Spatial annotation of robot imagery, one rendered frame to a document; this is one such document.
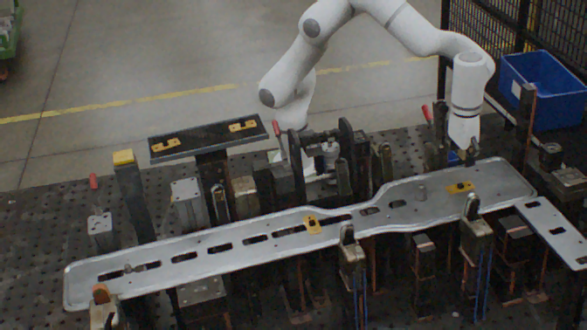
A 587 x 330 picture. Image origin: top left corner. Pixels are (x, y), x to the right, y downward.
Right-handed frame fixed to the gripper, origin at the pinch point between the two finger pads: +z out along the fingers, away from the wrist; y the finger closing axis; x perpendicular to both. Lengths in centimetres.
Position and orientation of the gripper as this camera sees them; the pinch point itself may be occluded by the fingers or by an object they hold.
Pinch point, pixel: (462, 155)
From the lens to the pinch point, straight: 193.4
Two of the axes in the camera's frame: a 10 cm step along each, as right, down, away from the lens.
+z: 0.8, 8.1, 5.8
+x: 9.6, -2.2, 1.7
